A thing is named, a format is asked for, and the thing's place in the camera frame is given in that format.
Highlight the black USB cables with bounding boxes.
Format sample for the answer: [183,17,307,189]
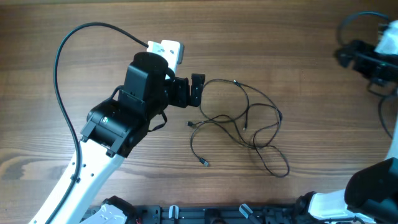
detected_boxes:
[186,78,291,179]

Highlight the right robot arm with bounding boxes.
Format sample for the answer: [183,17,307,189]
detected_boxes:
[290,11,397,224]

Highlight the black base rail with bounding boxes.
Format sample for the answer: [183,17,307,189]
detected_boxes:
[86,203,343,224]

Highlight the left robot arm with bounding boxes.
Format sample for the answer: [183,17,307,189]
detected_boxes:
[31,52,205,223]

